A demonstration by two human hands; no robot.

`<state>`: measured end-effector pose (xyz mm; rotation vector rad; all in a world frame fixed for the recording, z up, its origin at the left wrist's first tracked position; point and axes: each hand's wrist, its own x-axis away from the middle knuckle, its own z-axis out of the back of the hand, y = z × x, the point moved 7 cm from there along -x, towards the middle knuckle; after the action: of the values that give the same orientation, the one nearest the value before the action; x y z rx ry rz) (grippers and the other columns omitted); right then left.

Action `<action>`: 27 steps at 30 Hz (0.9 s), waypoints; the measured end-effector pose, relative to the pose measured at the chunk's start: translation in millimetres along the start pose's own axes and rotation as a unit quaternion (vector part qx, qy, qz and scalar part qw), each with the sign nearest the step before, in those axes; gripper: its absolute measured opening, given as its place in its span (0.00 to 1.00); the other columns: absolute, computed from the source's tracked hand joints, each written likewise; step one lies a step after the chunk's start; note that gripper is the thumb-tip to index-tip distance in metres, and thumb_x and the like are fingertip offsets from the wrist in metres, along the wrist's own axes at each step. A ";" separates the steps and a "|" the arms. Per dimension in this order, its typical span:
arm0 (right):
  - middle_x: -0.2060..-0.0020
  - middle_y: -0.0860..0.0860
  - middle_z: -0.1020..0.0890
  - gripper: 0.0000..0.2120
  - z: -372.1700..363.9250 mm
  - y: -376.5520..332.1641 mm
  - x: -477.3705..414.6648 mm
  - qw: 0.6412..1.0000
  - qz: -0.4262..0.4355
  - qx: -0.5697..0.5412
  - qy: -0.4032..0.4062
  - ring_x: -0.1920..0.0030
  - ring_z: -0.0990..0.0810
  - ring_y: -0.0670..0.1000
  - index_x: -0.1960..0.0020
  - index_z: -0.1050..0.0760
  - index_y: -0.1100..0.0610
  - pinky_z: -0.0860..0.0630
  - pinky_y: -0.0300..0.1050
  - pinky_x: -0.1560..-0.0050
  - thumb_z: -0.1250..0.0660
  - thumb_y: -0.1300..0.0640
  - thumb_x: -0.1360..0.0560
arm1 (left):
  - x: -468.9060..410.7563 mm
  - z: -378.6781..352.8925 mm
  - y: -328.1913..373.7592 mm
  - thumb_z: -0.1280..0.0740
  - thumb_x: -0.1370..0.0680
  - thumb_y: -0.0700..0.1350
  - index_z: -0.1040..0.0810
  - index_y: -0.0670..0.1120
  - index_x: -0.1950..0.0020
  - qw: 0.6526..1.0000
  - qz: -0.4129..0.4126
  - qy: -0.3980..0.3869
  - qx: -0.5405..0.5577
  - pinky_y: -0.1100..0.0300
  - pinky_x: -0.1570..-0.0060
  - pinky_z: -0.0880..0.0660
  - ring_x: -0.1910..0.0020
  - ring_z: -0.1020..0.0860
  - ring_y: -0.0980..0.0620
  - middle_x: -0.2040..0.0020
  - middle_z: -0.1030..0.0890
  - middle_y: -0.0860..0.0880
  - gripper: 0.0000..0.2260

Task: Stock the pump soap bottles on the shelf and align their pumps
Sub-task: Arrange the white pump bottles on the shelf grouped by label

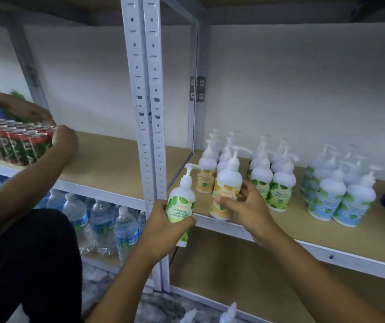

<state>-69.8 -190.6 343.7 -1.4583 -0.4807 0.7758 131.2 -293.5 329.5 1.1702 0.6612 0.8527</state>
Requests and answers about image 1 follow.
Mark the person's left hand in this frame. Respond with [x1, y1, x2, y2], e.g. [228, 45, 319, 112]
[135, 199, 198, 266]

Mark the group of green-label pump dispensers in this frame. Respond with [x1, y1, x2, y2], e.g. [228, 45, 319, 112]
[246, 134, 301, 212]

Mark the person's left forearm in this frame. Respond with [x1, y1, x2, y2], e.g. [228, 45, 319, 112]
[85, 254, 167, 323]

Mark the white metal shelving rack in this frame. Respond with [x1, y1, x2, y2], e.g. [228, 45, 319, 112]
[0, 0, 200, 294]
[142, 0, 385, 323]

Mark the row of red green cans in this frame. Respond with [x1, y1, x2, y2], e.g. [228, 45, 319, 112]
[0, 117, 57, 166]

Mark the group of orange-label pump dispensers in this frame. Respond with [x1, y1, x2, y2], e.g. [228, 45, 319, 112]
[196, 129, 247, 195]

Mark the group of blue-label pump dispensers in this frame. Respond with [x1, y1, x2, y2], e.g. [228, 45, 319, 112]
[299, 144, 384, 228]

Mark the orange print soap pump bottle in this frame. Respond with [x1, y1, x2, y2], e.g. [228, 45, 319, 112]
[209, 146, 252, 221]

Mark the group of clear water bottles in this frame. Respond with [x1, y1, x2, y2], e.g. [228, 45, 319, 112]
[0, 170, 148, 266]

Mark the another person's forearm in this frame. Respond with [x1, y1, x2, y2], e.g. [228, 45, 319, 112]
[0, 149, 75, 242]

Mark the person's right forearm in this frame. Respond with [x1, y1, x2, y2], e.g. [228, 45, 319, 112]
[250, 229, 385, 323]

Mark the green leaf soap pump bottle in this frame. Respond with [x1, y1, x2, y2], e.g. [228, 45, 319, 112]
[165, 164, 202, 248]

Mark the person's right hand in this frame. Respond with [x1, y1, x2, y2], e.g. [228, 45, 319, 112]
[215, 181, 282, 247]

